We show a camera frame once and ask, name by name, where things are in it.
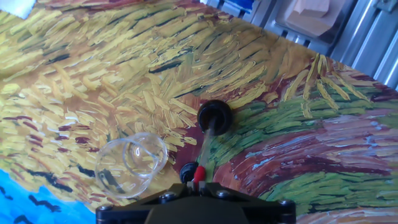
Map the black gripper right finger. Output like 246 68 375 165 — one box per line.
198 181 297 224

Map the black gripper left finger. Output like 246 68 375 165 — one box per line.
95 181 197 224

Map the red bulb glass dropper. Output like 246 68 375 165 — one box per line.
193 118 218 185

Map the clear glass beaker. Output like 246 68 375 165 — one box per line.
95 132 169 200

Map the black bottle cap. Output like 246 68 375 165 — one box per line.
179 161 200 184

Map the amber glass bottle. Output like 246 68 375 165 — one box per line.
197 99 234 137

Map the painted wheatfield tablecloth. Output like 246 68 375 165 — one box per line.
0 0 398 224

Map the large wooden block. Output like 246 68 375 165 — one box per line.
285 0 346 39

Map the small wooden block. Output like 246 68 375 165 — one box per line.
294 0 331 19

